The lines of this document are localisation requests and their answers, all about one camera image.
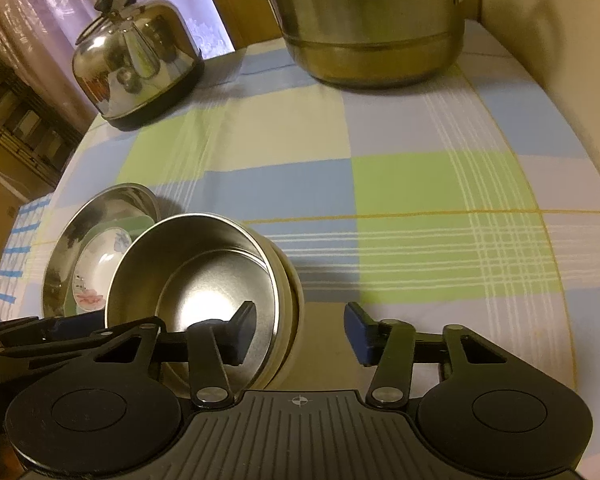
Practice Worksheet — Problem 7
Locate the purple curtain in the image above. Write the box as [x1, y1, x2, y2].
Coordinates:
[0, 0, 236, 126]

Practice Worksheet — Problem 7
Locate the stainless steel kettle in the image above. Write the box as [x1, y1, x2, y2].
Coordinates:
[71, 0, 205, 132]

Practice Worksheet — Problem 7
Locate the dark shelf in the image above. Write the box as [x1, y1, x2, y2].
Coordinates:
[0, 50, 83, 186]

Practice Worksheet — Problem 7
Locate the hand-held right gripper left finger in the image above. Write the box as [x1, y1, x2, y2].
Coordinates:
[92, 300, 257, 406]

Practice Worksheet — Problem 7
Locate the blue white patterned cloth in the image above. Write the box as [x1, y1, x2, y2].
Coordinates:
[0, 194, 54, 307]

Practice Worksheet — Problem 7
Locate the small white floral saucer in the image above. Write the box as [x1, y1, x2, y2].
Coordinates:
[74, 227, 132, 292]

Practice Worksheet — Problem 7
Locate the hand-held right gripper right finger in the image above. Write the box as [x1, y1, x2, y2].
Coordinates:
[344, 301, 511, 407]

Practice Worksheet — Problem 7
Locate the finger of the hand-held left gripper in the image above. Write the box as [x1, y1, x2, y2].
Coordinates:
[0, 316, 40, 343]
[0, 311, 110, 356]

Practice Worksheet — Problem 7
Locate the stainless steel bowl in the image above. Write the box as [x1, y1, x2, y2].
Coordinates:
[105, 212, 281, 397]

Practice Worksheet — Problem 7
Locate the cream plastic bowl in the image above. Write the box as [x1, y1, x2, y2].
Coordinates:
[230, 222, 307, 392]

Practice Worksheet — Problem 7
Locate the round stainless steel plate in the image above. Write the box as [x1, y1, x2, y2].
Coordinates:
[41, 183, 160, 318]

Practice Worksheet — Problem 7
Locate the green square plate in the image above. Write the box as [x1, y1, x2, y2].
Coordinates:
[62, 214, 156, 318]

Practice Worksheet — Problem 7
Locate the checkered tablecloth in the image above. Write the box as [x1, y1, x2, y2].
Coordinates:
[20, 20, 600, 411]

